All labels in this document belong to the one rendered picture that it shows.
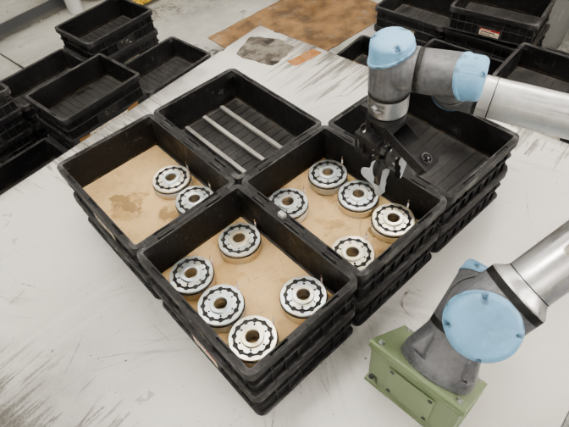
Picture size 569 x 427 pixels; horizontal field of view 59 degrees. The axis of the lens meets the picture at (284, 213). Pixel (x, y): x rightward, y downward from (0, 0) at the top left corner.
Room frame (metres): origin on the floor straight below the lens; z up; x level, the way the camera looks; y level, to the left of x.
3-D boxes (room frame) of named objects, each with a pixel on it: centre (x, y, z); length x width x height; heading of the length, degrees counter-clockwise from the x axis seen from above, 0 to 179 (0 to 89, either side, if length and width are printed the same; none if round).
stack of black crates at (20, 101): (2.16, 1.08, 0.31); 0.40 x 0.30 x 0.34; 135
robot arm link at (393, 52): (0.73, -0.21, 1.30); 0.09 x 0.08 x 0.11; 63
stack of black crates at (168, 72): (2.16, 0.51, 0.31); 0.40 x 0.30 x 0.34; 135
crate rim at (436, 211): (0.79, -0.14, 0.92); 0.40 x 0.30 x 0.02; 38
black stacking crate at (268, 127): (1.11, 0.11, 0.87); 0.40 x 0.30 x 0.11; 38
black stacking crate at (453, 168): (0.98, -0.37, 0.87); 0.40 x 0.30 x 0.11; 38
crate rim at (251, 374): (0.61, 0.10, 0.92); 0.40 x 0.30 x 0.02; 38
